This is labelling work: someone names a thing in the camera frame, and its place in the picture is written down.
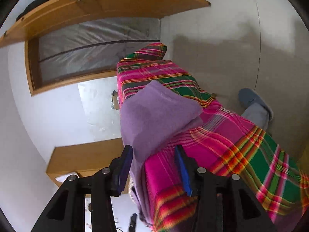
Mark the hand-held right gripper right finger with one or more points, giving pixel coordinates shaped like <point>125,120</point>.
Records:
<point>182,171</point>

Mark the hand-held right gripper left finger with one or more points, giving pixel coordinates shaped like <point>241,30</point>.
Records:
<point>126,166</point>

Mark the purple garment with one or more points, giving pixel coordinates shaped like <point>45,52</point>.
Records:
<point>157,111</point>

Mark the wooden wardrobe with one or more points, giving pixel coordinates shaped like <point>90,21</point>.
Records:
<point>84,157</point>

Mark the pink green plaid bed sheet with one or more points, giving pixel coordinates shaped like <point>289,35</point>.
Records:
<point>229,140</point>

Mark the white red plastic bag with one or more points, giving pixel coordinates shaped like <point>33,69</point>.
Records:
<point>66,180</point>

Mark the labelled cardboard parcel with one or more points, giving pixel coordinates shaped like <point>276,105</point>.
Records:
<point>116,100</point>

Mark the grey trouser leg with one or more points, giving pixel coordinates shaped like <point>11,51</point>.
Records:
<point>257,116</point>

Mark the grey slipper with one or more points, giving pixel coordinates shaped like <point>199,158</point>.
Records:
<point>253,99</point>

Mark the clear plastic curtain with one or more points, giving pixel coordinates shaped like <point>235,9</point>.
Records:
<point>91,48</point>

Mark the wooden door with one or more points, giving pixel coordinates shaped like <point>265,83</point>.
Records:
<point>108,7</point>

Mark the dark cloth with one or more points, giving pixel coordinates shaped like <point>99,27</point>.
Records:
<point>41,2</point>

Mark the wooden door frame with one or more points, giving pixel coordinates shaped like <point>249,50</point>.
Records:
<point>33,65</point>

